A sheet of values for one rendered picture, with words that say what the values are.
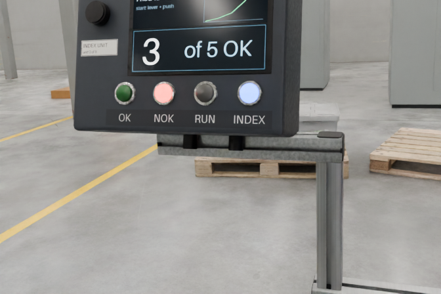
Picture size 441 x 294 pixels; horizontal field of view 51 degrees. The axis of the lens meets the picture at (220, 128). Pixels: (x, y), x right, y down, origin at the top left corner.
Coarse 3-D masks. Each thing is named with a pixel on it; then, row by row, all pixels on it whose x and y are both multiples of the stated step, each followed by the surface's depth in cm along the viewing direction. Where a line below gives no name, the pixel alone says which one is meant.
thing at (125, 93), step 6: (120, 84) 54; (126, 84) 54; (120, 90) 53; (126, 90) 53; (132, 90) 54; (120, 96) 53; (126, 96) 53; (132, 96) 54; (120, 102) 54; (126, 102) 54
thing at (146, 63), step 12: (144, 36) 53; (156, 36) 53; (168, 36) 52; (132, 48) 54; (144, 48) 53; (156, 48) 53; (168, 48) 52; (132, 60) 54; (144, 60) 53; (156, 60) 53; (168, 60) 52; (132, 72) 54; (144, 72) 53
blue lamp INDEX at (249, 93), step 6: (246, 84) 49; (252, 84) 49; (258, 84) 49; (240, 90) 49; (246, 90) 49; (252, 90) 48; (258, 90) 49; (240, 96) 49; (246, 96) 49; (252, 96) 48; (258, 96) 49; (246, 102) 49; (252, 102) 49
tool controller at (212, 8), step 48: (96, 0) 56; (144, 0) 54; (192, 0) 52; (240, 0) 50; (288, 0) 49; (96, 48) 56; (192, 48) 52; (240, 48) 50; (288, 48) 50; (96, 96) 55; (144, 96) 53; (192, 96) 51; (288, 96) 51; (192, 144) 58; (240, 144) 56
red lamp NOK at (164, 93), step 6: (162, 84) 52; (168, 84) 52; (156, 90) 52; (162, 90) 52; (168, 90) 52; (174, 90) 52; (156, 96) 52; (162, 96) 52; (168, 96) 52; (174, 96) 52; (162, 102) 52; (168, 102) 52
